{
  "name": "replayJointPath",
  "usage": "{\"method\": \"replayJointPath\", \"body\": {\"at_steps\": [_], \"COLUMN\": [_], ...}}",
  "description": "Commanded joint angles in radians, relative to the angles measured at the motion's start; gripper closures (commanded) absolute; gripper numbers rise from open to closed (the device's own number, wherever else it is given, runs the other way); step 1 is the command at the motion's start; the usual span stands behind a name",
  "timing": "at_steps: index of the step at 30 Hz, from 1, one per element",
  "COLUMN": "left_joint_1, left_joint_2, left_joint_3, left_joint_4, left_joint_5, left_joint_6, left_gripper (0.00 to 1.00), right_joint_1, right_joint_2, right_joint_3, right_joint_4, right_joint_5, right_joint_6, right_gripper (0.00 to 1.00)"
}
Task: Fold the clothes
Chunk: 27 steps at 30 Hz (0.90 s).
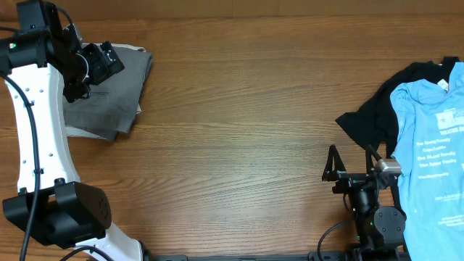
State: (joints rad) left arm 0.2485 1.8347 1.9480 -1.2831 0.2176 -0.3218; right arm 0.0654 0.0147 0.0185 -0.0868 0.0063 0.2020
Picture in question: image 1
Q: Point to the light blue t-shirt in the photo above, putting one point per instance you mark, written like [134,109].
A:
[430,152]

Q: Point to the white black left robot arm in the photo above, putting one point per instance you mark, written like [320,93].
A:
[53,206]

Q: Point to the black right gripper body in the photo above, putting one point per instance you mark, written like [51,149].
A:
[349,180]

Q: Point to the grey shorts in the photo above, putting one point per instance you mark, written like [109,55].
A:
[113,105]

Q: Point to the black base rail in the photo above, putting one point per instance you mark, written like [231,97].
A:
[311,256]

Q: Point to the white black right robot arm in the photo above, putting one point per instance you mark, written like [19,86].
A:
[372,198]

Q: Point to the black t-shirt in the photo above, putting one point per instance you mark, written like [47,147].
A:
[375,122]

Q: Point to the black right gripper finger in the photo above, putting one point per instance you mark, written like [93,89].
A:
[334,168]
[370,154]

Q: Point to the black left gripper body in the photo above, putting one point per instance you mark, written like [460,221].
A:
[91,69]

